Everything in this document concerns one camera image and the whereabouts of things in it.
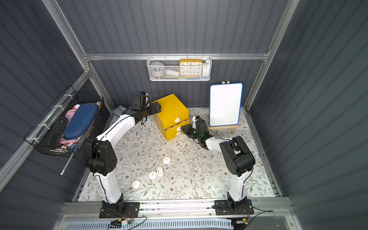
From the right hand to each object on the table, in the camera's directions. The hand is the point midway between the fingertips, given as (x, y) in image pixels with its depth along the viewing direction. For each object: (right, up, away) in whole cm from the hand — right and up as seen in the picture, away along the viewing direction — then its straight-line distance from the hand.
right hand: (184, 126), depth 93 cm
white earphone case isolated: (-27, -32, -13) cm, 44 cm away
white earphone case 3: (-19, -29, -9) cm, 35 cm away
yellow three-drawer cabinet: (-7, +7, -6) cm, 12 cm away
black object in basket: (-56, -2, -30) cm, 64 cm away
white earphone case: (-11, -21, -3) cm, 24 cm away
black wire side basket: (-62, -3, -32) cm, 70 cm away
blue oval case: (-49, +4, -26) cm, 55 cm away
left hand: (-17, +12, -1) cm, 21 cm away
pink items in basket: (-53, -7, -27) cm, 60 cm away
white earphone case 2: (-15, -27, -9) cm, 32 cm away
